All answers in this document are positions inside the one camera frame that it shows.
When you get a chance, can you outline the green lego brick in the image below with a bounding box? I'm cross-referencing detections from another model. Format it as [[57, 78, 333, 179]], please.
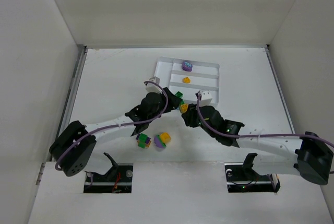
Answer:
[[175, 91, 183, 99]]

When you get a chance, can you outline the yellow long lego brick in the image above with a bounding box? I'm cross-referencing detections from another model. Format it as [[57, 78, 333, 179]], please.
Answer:
[[179, 103, 188, 114]]

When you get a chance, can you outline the small yellow lego piece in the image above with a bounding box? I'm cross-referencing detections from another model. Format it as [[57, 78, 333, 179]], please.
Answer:
[[182, 77, 191, 84]]

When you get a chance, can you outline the purple round lego piece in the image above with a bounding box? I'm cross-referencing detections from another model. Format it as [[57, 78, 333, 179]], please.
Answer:
[[181, 61, 193, 72]]

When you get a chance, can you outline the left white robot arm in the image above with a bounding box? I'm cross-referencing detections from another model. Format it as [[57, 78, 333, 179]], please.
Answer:
[[49, 87, 182, 177]]

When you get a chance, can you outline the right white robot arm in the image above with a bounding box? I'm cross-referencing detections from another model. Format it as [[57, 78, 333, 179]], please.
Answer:
[[182, 104, 333, 185]]

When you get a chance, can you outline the white divided sorting tray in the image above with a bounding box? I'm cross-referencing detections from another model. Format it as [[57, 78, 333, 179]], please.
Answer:
[[154, 57, 220, 106]]

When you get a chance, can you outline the green purple yellow lego cluster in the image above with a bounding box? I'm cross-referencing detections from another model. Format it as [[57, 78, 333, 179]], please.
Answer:
[[136, 133, 151, 148]]

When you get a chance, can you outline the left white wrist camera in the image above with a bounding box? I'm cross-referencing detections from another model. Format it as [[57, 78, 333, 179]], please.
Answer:
[[145, 76, 161, 93]]

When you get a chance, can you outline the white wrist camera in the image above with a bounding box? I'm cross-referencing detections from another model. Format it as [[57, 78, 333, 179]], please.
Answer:
[[145, 76, 161, 93], [196, 90, 212, 107]]

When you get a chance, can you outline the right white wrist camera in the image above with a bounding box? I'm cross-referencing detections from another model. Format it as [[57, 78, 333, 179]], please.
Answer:
[[196, 90, 212, 107]]

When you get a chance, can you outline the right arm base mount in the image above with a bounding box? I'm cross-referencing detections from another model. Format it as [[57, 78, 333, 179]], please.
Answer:
[[224, 153, 281, 193]]

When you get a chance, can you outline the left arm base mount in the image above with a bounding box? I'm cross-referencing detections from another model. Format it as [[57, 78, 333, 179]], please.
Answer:
[[83, 152, 133, 194]]

